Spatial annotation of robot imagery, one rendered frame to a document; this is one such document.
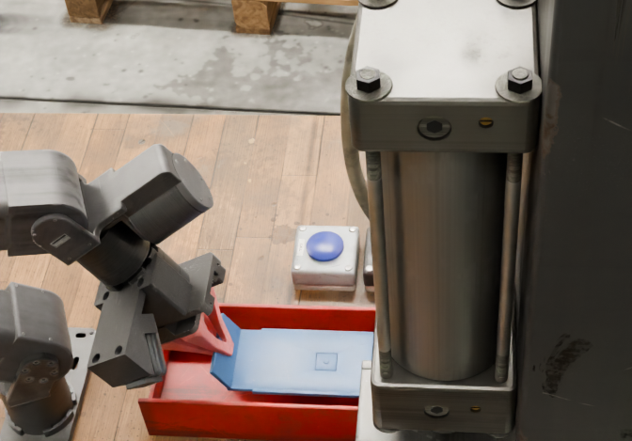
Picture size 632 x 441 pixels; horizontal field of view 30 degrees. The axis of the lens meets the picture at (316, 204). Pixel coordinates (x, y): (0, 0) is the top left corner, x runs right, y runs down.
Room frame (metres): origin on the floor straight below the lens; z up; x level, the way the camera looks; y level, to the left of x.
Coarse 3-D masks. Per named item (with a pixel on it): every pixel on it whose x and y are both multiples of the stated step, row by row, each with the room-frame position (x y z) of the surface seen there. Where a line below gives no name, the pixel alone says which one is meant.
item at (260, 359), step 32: (224, 320) 0.71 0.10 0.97; (256, 352) 0.68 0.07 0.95; (288, 352) 0.68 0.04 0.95; (320, 352) 0.67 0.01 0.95; (352, 352) 0.67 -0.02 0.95; (224, 384) 0.64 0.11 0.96; (256, 384) 0.65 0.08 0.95; (288, 384) 0.64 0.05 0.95; (320, 384) 0.64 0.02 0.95; (352, 384) 0.63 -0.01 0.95
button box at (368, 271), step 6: (366, 234) 0.84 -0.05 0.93; (366, 240) 0.83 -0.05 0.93; (366, 246) 0.82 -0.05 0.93; (366, 252) 0.81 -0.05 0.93; (366, 258) 0.80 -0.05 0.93; (366, 264) 0.79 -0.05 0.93; (366, 270) 0.79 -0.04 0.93; (372, 270) 0.79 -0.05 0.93; (366, 276) 0.78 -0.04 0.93; (372, 276) 0.78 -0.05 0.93; (366, 282) 0.78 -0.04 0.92; (372, 282) 0.78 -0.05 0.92; (366, 288) 0.78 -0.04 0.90; (372, 288) 0.78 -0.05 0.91
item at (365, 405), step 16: (368, 368) 0.49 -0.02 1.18; (368, 384) 0.47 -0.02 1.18; (368, 400) 0.46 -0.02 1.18; (368, 416) 0.45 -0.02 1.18; (368, 432) 0.44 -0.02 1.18; (400, 432) 0.43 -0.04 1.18; (416, 432) 0.43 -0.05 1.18; (432, 432) 0.43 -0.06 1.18; (448, 432) 0.43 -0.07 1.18; (464, 432) 0.43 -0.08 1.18
